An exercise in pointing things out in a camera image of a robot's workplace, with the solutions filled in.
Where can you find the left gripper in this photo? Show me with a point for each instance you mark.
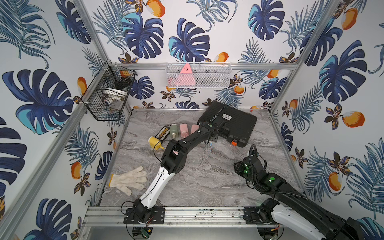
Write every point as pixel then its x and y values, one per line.
pixel 212 126

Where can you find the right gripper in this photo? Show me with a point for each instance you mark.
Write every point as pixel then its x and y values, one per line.
pixel 239 166

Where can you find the pink pencil sharpener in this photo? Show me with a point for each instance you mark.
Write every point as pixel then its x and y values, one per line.
pixel 194 128
pixel 184 131

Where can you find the green pencil sharpener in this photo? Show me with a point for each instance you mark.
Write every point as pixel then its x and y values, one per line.
pixel 174 131

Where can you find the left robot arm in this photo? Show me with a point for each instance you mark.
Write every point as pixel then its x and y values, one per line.
pixel 172 162

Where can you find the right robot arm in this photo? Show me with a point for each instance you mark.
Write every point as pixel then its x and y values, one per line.
pixel 281 193

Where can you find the yellow pencil sharpener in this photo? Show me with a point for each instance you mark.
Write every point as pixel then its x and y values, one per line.
pixel 155 143

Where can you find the black plastic tool case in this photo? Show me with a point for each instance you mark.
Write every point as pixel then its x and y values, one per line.
pixel 240 124

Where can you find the black yellow small box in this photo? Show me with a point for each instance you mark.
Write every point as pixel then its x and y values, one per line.
pixel 163 133

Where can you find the pink triangular object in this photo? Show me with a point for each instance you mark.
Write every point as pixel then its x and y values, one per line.
pixel 186 77

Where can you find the white work glove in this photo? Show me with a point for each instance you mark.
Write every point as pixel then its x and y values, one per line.
pixel 125 182

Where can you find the white wire mesh basket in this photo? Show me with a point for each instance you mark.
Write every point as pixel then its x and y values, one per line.
pixel 207 75

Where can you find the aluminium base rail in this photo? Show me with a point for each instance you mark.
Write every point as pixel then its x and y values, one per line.
pixel 193 217

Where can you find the black wire basket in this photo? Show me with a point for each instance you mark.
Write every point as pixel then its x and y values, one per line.
pixel 107 96

